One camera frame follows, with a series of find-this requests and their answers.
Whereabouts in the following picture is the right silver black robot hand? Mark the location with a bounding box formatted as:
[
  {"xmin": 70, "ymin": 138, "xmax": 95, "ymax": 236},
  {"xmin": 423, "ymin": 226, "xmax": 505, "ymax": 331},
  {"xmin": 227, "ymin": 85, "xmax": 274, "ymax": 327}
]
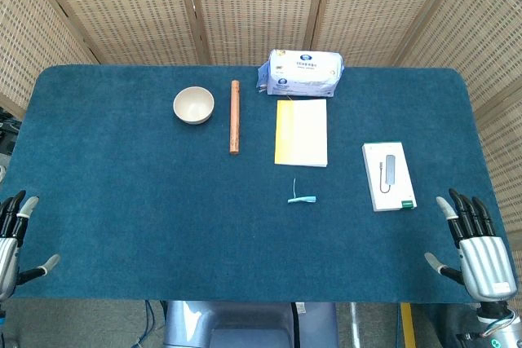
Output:
[{"xmin": 423, "ymin": 187, "xmax": 518, "ymax": 303}]

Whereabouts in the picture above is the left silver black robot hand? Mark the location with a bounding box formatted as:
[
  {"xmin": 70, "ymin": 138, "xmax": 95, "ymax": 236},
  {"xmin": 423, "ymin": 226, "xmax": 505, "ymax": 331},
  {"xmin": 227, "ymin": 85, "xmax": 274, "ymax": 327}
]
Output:
[{"xmin": 0, "ymin": 190, "xmax": 61, "ymax": 302}]

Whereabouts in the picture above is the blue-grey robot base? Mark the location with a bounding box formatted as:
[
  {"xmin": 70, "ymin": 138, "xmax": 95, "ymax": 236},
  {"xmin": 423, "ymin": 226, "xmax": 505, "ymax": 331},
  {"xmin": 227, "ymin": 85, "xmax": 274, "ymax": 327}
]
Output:
[{"xmin": 162, "ymin": 301, "xmax": 339, "ymax": 348}]

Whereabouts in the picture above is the yellow floor tape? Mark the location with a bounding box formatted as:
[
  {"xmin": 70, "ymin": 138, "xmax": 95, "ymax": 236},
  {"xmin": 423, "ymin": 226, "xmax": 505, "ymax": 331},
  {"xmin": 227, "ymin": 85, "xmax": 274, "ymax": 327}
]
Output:
[{"xmin": 400, "ymin": 302, "xmax": 418, "ymax": 348}]

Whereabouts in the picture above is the black equipment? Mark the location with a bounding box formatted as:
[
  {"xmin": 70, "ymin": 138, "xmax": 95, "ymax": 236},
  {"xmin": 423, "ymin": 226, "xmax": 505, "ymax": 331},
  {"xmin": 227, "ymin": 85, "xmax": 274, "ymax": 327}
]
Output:
[{"xmin": 0, "ymin": 107, "xmax": 22, "ymax": 183}]

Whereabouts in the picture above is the white usb hub box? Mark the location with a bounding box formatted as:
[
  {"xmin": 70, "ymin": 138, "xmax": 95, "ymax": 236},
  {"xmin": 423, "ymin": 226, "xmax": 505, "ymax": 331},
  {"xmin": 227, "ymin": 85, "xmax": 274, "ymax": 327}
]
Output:
[{"xmin": 361, "ymin": 142, "xmax": 418, "ymax": 214}]

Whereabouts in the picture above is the dark blue table mat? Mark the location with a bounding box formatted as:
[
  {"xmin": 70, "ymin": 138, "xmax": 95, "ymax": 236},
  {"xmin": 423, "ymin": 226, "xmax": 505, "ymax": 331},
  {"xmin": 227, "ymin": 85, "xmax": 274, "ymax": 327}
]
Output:
[{"xmin": 0, "ymin": 64, "xmax": 515, "ymax": 304}]

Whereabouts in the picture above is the bamboo folding screen panel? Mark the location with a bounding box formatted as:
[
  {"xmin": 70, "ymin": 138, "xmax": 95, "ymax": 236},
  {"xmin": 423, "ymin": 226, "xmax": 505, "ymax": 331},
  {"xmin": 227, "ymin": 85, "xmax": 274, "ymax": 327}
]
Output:
[
  {"xmin": 393, "ymin": 0, "xmax": 522, "ymax": 243},
  {"xmin": 26, "ymin": 0, "xmax": 210, "ymax": 66},
  {"xmin": 183, "ymin": 0, "xmax": 330, "ymax": 67},
  {"xmin": 303, "ymin": 0, "xmax": 470, "ymax": 67},
  {"xmin": 0, "ymin": 0, "xmax": 99, "ymax": 121}
]

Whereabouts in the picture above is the yellow white notebook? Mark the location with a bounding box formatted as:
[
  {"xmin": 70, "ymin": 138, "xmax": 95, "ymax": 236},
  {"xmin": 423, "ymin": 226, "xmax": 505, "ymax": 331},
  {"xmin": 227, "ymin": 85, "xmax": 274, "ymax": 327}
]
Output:
[{"xmin": 273, "ymin": 99, "xmax": 329, "ymax": 170}]

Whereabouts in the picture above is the beige bowl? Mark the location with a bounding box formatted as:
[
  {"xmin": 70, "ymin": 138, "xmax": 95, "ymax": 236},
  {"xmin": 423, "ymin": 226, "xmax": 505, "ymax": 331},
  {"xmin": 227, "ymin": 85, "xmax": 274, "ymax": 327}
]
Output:
[{"xmin": 172, "ymin": 86, "xmax": 215, "ymax": 126}]

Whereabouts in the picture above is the white blue tissue pack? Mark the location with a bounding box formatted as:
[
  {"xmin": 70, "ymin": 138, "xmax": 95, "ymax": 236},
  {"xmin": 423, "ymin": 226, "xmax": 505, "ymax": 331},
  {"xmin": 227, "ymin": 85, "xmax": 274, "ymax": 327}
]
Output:
[{"xmin": 255, "ymin": 48, "xmax": 346, "ymax": 98}]

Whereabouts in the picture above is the brown wooden stick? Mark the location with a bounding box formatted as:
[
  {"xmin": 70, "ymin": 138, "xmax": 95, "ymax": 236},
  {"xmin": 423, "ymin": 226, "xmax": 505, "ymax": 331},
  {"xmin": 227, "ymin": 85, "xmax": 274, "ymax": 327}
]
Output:
[{"xmin": 229, "ymin": 80, "xmax": 241, "ymax": 156}]

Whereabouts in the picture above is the blue floor cable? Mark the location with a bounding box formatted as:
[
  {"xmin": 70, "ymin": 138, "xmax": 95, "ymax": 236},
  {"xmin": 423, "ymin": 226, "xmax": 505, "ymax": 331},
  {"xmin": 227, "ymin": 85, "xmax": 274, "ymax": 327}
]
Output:
[{"xmin": 136, "ymin": 301, "xmax": 164, "ymax": 348}]

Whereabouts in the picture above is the black base cable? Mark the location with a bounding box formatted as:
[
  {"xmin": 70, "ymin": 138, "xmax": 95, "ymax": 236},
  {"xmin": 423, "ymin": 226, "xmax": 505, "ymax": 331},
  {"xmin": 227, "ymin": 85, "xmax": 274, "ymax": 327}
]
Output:
[{"xmin": 290, "ymin": 302, "xmax": 302, "ymax": 348}]

